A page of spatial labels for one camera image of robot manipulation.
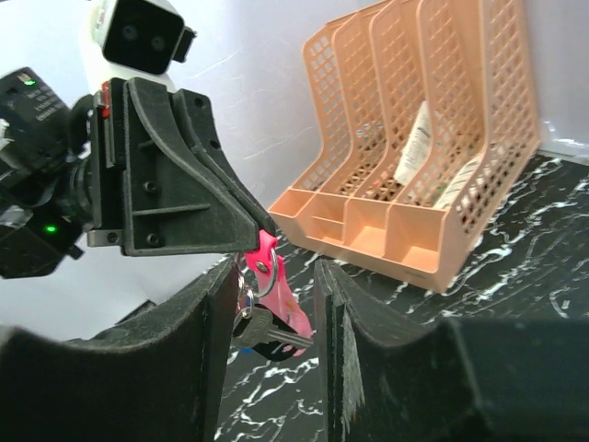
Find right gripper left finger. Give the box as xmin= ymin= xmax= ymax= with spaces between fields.
xmin=1 ymin=261 xmax=238 ymax=441

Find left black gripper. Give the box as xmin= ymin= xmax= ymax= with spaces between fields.
xmin=1 ymin=67 xmax=276 ymax=279

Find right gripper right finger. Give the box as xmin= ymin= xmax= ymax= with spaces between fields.
xmin=313 ymin=260 xmax=588 ymax=441

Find key with black tag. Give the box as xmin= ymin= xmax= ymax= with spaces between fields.
xmin=231 ymin=262 xmax=314 ymax=365

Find pink strap keyring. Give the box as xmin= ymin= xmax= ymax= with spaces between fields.
xmin=241 ymin=230 xmax=312 ymax=362

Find key with blue tag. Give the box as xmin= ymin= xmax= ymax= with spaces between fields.
xmin=233 ymin=296 xmax=252 ymax=355

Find white label packet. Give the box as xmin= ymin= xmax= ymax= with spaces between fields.
xmin=433 ymin=154 xmax=483 ymax=210

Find white paper card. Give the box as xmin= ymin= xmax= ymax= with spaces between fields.
xmin=394 ymin=101 xmax=432 ymax=186

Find orange plastic file organizer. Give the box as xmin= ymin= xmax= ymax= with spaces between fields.
xmin=271 ymin=0 xmax=540 ymax=293

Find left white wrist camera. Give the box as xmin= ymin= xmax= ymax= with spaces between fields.
xmin=77 ymin=0 xmax=197 ymax=94

